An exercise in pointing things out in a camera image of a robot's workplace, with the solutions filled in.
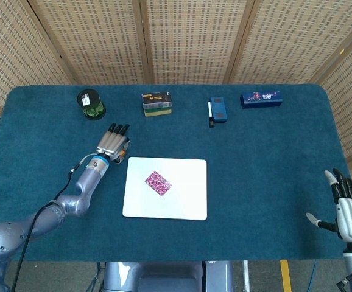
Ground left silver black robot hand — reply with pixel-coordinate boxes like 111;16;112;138
96;123;131;164

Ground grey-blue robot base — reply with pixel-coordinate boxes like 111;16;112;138
102;260;234;292

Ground white rectangular board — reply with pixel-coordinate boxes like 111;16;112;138
122;156;208;221

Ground blue rectangular box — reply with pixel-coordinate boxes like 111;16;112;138
210;97;227;123

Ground black cylinder can green print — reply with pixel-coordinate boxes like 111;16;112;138
76;88;107;121

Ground yellow black small box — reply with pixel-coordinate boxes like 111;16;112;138
141;91;173;110

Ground yellow floor tape strip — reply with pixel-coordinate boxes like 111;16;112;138
280;260;292;292

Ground white marker black cap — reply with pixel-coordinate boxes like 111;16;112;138
207;102;215;128

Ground blue felt table cloth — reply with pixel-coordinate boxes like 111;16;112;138
0;84;352;262

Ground white table leg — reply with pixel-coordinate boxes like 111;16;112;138
242;260;252;292

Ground long blue printed box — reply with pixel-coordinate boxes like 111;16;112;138
240;90;284;110

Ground blue floor cable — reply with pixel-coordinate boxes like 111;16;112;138
308;260;317;292

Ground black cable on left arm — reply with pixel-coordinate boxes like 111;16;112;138
10;169;75;292

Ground grey cables beside base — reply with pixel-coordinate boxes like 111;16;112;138
91;261;104;292

